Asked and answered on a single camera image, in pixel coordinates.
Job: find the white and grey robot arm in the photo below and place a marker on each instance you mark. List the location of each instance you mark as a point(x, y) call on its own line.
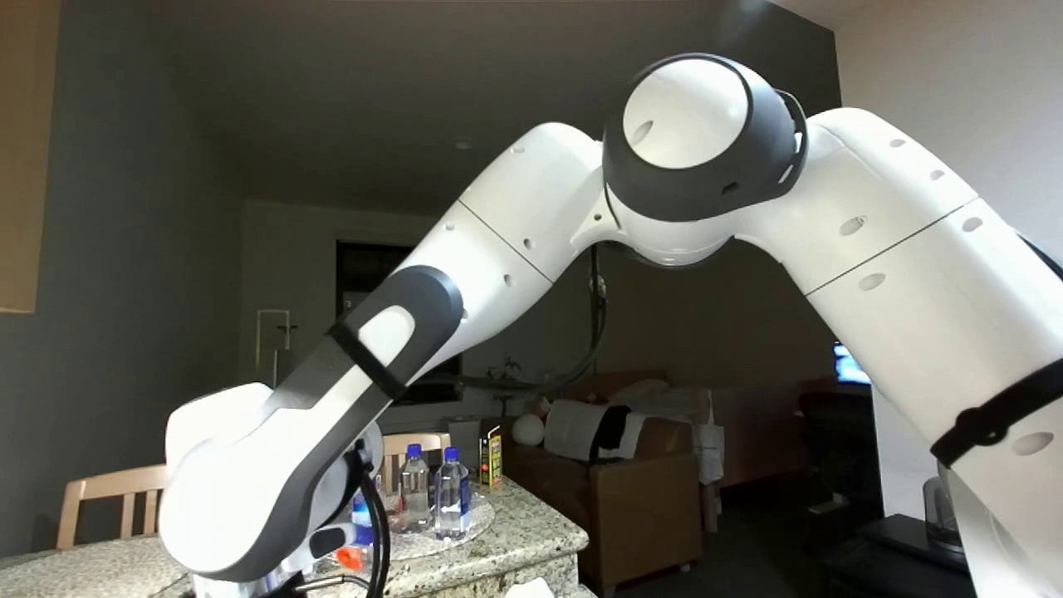
point(951, 313)

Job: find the white cushion on sofa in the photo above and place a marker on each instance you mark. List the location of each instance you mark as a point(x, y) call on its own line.
point(632, 422)

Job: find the yellow carton box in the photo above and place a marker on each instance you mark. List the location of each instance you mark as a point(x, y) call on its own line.
point(491, 459)

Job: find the light wooden chair right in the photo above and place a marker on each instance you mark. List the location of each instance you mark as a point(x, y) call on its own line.
point(399, 442)

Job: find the light wooden chair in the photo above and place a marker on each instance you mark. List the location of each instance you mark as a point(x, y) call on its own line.
point(399, 442)
point(133, 489)

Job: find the water bottle back right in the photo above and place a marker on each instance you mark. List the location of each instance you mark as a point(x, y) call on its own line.
point(448, 493)

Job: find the water bottle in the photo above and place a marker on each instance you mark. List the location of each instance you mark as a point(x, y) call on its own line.
point(362, 530)
point(416, 509)
point(448, 493)

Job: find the water bottle back middle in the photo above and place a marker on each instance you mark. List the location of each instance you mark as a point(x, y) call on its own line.
point(416, 509)

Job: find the brown sofa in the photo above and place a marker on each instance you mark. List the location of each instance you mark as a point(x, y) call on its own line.
point(640, 516)

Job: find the metal floor stand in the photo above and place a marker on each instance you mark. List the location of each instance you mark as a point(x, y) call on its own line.
point(274, 343)

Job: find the water bottle back left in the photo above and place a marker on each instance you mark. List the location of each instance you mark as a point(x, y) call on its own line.
point(362, 530)

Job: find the orange and blue small item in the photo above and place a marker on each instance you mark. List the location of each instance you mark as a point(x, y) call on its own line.
point(351, 558)

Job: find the lit screen monitor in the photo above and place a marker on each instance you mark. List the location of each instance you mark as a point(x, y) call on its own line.
point(847, 369)

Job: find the light wooden chair left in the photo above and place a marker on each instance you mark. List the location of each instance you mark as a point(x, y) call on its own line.
point(133, 489)

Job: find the grey cup on counter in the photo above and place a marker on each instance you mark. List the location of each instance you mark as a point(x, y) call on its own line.
point(937, 507)

